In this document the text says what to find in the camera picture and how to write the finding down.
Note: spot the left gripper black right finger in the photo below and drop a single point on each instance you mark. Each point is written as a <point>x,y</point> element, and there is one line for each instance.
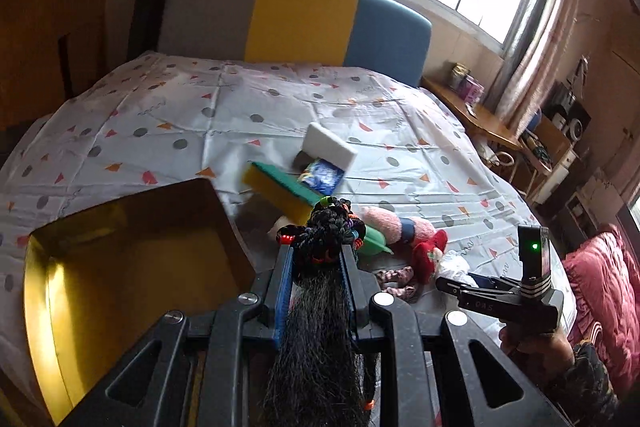
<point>360,287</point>

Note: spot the black rolled mat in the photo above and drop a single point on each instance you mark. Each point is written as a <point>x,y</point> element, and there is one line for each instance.
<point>146,23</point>

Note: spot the red christmas sock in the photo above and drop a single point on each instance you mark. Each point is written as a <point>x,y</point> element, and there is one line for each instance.
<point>426,255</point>

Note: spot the black braided hair wig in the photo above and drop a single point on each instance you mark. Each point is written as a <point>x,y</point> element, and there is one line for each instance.
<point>315,378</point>

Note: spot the green yellow scrub sponge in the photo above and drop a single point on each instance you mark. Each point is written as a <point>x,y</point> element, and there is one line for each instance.
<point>293,199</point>

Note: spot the right hand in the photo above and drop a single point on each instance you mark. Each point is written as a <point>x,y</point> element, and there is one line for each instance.
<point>545,356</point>

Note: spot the pink quilted blanket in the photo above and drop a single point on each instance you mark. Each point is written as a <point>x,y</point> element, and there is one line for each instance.
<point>604,277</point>

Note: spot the white sponge block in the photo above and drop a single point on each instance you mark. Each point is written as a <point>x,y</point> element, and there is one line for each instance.
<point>321,143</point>

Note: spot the pink satin scrunchie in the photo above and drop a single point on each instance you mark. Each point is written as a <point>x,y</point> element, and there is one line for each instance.
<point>399,283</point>

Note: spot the wooden side desk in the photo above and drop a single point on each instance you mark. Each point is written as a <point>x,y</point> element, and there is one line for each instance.
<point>546,153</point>

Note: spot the pink sock with blue band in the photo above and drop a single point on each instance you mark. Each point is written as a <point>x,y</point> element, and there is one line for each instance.
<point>397,229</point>

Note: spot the grey yellow blue headboard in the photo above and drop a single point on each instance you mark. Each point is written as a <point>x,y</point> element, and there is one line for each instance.
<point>380,35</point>

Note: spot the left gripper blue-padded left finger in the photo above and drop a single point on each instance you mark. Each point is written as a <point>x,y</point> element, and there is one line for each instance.
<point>283,295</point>

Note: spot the white plastic bag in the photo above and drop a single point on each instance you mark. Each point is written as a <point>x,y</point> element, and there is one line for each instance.
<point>454,267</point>

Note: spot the blue tissue pack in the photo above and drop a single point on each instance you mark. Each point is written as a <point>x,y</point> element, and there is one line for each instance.
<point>322,177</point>

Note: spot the right forearm dark sleeve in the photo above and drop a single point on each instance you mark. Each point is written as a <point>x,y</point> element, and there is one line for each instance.
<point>584,393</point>

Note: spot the pink box on desk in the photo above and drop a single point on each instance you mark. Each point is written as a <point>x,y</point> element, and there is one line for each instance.
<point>470,90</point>

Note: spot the patterned white tablecloth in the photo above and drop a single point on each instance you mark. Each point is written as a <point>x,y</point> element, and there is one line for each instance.
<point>164,119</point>

